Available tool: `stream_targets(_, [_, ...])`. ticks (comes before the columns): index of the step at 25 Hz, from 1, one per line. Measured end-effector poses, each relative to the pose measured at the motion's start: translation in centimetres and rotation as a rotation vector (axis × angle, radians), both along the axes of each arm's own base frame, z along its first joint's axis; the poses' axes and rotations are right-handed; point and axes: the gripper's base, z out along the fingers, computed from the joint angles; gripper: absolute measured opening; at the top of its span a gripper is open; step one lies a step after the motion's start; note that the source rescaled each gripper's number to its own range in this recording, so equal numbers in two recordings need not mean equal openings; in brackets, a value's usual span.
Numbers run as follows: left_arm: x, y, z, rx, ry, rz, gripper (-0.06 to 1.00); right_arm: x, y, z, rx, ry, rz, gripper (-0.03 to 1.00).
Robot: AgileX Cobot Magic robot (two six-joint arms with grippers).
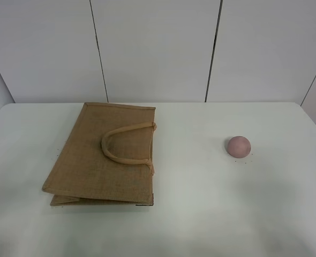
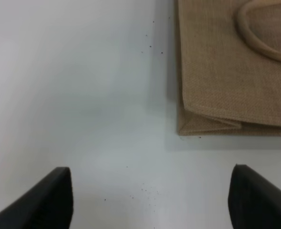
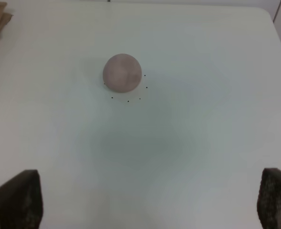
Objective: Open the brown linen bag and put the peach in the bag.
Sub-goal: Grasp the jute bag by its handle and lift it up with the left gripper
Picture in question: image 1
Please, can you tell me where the brown linen tote bag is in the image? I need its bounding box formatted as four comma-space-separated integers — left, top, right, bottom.
42, 103, 156, 206

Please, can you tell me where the pink peach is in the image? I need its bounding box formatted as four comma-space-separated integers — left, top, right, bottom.
227, 136, 251, 158

